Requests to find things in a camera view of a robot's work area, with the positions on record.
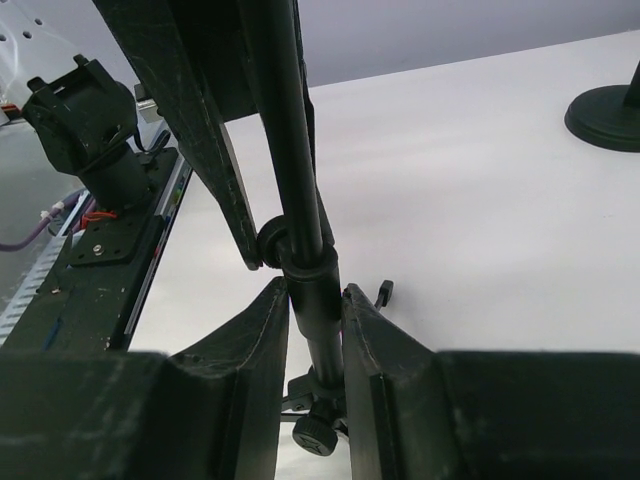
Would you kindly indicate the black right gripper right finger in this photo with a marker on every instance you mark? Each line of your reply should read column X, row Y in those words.
column 418, row 414

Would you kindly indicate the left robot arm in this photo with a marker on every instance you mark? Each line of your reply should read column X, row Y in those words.
column 204, row 64

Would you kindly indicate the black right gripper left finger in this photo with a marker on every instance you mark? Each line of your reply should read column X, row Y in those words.
column 211, row 411

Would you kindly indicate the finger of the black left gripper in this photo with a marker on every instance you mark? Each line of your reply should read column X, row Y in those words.
column 307, row 75
column 149, row 35

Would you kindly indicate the round-base mic stand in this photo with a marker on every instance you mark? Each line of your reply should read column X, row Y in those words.
column 607, row 117

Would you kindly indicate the white slotted cable duct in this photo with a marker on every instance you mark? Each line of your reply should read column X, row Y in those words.
column 47, row 262

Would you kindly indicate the black tripod shock-mount stand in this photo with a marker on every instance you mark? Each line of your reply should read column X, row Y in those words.
column 344, row 391

